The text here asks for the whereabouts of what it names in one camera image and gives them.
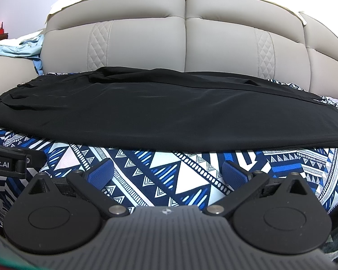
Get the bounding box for black pants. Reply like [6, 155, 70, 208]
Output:
[0, 67, 338, 152]

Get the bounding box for blue white patterned cover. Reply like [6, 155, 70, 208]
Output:
[0, 72, 338, 228]

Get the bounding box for light blue cloth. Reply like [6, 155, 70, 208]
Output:
[0, 34, 44, 76]

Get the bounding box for beige leather sofa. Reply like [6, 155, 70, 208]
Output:
[0, 0, 338, 100]

